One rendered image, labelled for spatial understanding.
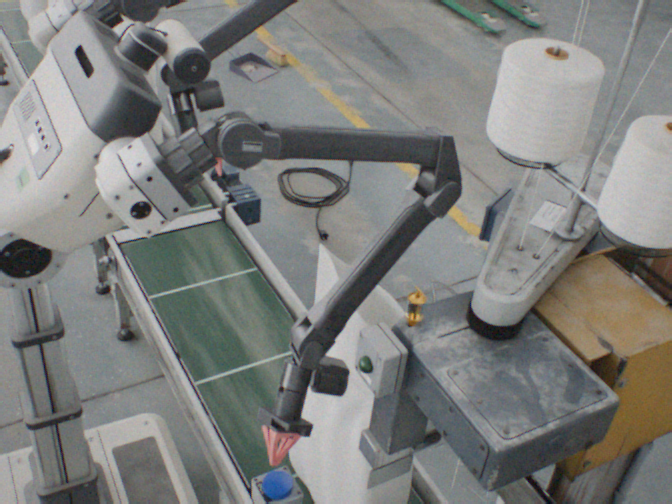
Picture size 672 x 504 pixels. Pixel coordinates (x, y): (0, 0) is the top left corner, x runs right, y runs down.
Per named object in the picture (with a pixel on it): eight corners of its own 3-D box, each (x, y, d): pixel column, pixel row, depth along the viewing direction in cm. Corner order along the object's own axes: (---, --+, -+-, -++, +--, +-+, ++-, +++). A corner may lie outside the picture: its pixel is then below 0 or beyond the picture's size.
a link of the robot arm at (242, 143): (451, 121, 150) (475, 133, 141) (439, 191, 155) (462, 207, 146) (211, 107, 136) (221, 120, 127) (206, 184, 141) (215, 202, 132)
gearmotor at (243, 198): (199, 191, 338) (198, 161, 329) (232, 184, 344) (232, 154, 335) (227, 231, 318) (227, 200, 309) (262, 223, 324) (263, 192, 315)
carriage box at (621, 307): (488, 389, 162) (524, 268, 142) (611, 341, 176) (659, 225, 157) (571, 483, 145) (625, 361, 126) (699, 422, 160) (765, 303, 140)
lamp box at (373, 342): (353, 367, 133) (359, 328, 128) (376, 359, 135) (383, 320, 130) (377, 399, 128) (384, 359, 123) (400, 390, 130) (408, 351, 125)
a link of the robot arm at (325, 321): (424, 159, 152) (448, 175, 142) (444, 176, 154) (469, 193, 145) (281, 332, 156) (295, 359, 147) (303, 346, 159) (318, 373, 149)
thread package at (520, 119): (464, 130, 142) (484, 37, 132) (537, 114, 149) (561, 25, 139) (524, 178, 131) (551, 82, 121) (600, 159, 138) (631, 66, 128)
